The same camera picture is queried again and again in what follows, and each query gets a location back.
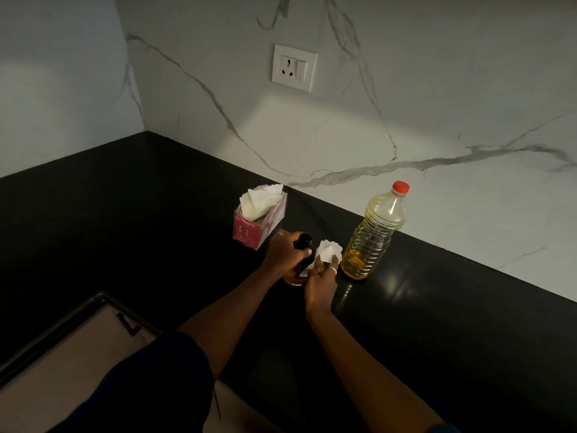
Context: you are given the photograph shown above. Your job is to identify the person's right forearm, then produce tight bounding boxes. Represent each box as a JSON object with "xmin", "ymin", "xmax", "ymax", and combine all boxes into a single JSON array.
[{"xmin": 308, "ymin": 310, "xmax": 445, "ymax": 433}]

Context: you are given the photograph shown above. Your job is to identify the person's right hand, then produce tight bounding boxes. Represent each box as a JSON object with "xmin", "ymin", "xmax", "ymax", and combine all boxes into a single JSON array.
[{"xmin": 304, "ymin": 254, "xmax": 340, "ymax": 322}]

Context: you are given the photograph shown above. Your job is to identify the black small bottle cap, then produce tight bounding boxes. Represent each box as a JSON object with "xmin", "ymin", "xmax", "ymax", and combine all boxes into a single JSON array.
[{"xmin": 293, "ymin": 233, "xmax": 316, "ymax": 272}]

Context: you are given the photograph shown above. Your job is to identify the black countertop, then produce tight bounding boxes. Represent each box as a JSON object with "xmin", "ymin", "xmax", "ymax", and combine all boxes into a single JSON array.
[{"xmin": 0, "ymin": 130, "xmax": 577, "ymax": 433}]

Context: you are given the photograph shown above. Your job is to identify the person's left hand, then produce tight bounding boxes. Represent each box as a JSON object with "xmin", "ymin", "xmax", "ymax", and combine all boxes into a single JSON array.
[{"xmin": 261, "ymin": 229, "xmax": 313, "ymax": 278}]

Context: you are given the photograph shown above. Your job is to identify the person's left forearm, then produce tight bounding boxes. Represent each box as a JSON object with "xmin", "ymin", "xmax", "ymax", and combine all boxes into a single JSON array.
[{"xmin": 178, "ymin": 265, "xmax": 282, "ymax": 379}]

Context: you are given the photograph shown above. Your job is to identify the white wall socket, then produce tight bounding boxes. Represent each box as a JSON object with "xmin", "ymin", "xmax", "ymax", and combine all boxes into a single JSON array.
[{"xmin": 271, "ymin": 43, "xmax": 318, "ymax": 93}]

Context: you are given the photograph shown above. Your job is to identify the single tissue sheet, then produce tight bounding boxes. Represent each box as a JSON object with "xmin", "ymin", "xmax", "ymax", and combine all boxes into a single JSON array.
[{"xmin": 299, "ymin": 239, "xmax": 343, "ymax": 279}]

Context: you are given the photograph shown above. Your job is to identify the beige lower cabinet front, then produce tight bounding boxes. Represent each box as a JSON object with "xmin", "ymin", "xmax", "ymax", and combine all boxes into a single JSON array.
[{"xmin": 0, "ymin": 292, "xmax": 280, "ymax": 433}]

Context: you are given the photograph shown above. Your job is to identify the large clear plastic oil bottle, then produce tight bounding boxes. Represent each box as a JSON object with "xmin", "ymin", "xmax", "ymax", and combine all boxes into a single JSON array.
[{"xmin": 340, "ymin": 192, "xmax": 408, "ymax": 281}]

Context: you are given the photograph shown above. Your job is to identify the white tissues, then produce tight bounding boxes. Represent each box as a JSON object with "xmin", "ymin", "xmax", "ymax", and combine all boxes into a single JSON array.
[{"xmin": 239, "ymin": 183, "xmax": 285, "ymax": 223}]

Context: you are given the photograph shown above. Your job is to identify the pink tissue box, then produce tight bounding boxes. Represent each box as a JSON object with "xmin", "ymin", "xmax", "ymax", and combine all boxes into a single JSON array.
[{"xmin": 232, "ymin": 184, "xmax": 289, "ymax": 251}]

